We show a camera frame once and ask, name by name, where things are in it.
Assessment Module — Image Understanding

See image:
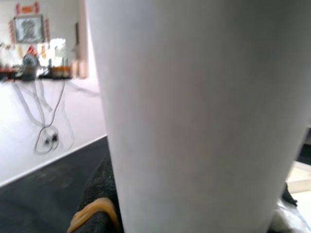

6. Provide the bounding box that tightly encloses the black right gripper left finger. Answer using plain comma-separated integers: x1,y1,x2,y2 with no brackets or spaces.
67,151,124,233

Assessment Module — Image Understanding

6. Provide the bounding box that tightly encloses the framed grey wall picture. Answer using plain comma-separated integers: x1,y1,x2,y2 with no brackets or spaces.
13,15,46,44

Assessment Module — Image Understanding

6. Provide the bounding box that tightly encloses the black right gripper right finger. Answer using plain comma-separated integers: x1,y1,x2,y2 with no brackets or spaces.
268,182,308,233

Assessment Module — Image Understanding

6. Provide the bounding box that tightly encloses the white candle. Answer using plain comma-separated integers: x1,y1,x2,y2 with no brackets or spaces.
78,58,87,79
70,59,80,78

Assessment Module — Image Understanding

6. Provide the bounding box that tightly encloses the red paper wall strip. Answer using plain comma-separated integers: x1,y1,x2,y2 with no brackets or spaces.
44,17,51,42

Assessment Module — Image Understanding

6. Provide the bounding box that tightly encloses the white plastic table leg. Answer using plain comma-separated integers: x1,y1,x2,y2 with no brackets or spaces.
85,0,311,233

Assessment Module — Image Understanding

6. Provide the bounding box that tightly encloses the yellow rubber band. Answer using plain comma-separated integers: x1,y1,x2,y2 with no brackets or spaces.
67,197,120,233

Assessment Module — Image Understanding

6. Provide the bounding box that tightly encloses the hanging black cable bundle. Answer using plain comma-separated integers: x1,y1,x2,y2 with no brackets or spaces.
14,79,75,156

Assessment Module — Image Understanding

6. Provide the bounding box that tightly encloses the black wall cable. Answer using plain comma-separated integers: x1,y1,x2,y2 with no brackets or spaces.
65,80,101,97

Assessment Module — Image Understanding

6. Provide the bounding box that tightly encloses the red hanging ornament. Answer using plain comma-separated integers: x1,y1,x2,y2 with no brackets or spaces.
26,46,39,58

